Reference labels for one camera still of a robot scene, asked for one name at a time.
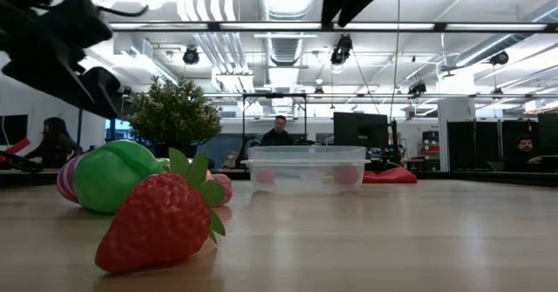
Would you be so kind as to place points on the long black overhead bar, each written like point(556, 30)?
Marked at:
point(440, 26)

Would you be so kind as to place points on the yellow toy banana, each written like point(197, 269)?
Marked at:
point(328, 180)

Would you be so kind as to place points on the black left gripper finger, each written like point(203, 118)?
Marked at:
point(39, 67)
point(104, 93)

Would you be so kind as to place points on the pink toy peach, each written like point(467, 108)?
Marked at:
point(223, 189)
point(265, 177)

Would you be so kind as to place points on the plain green toy fruit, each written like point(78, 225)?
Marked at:
point(109, 178)

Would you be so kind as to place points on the person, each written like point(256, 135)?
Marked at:
point(525, 157)
point(54, 146)
point(277, 137)

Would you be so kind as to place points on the black ceiling spotlight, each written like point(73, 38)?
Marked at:
point(417, 89)
point(191, 56)
point(499, 58)
point(341, 50)

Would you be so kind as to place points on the red toy strawberry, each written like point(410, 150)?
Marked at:
point(346, 175)
point(152, 222)

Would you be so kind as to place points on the black metal frame stand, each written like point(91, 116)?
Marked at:
point(274, 95)

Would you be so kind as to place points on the green toy cabbage white veins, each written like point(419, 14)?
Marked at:
point(163, 163)

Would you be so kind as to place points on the clear plastic tupperware container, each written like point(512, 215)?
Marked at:
point(305, 170)

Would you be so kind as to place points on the small green potted plant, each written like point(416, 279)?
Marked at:
point(174, 113)

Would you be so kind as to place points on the dark wall screen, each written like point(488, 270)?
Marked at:
point(13, 131)

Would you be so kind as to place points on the black computer monitor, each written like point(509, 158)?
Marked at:
point(359, 131)

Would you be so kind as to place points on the red flat object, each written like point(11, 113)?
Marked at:
point(17, 146)

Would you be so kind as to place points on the purple toy cabbage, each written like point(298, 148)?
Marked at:
point(67, 181)

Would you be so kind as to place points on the black partition panel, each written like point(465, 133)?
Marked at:
point(488, 144)

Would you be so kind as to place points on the folded red cloth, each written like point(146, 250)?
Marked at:
point(392, 176)

